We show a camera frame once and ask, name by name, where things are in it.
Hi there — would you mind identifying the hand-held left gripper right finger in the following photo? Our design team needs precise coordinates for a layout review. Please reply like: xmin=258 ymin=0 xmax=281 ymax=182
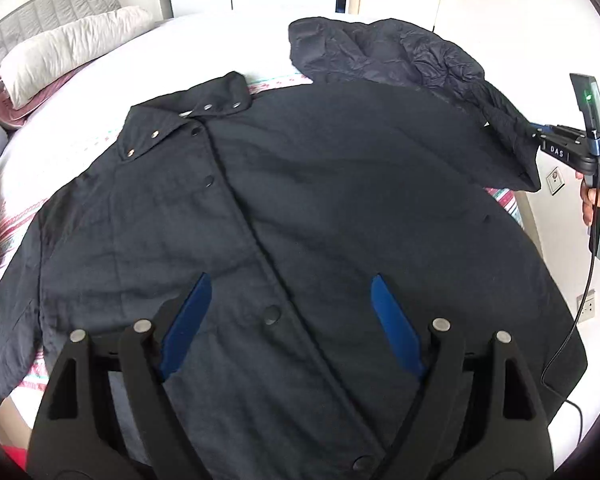
xmin=371 ymin=273 xmax=556 ymax=480

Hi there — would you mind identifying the black cable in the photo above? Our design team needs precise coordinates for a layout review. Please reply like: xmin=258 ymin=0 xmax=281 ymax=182
xmin=540 ymin=157 xmax=600 ymax=435

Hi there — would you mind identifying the white bed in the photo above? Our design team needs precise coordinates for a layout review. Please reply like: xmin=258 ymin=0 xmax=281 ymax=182
xmin=0 ymin=9 xmax=531 ymax=461

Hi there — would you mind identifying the pink pillow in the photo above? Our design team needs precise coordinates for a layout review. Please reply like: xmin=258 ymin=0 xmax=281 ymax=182
xmin=0 ymin=62 xmax=98 ymax=130

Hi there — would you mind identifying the grey padded headboard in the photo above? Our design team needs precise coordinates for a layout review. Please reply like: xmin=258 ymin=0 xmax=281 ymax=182
xmin=0 ymin=0 xmax=122 ymax=95

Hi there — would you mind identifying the white pillow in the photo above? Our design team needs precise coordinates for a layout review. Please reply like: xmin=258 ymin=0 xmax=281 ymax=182
xmin=0 ymin=6 xmax=154 ymax=110

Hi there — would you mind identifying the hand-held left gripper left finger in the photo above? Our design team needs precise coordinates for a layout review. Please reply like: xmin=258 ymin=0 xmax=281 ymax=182
xmin=26 ymin=272 xmax=213 ymax=480

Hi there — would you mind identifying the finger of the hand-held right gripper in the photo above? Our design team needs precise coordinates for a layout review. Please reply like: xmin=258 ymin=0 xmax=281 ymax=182
xmin=526 ymin=123 xmax=557 ymax=147

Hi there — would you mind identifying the dark navy snap-button jacket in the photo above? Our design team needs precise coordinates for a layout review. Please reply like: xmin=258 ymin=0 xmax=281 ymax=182
xmin=0 ymin=16 xmax=588 ymax=480

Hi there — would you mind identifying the person's right hand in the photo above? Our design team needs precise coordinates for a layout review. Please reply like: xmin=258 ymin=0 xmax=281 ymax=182
xmin=574 ymin=170 xmax=600 ymax=252

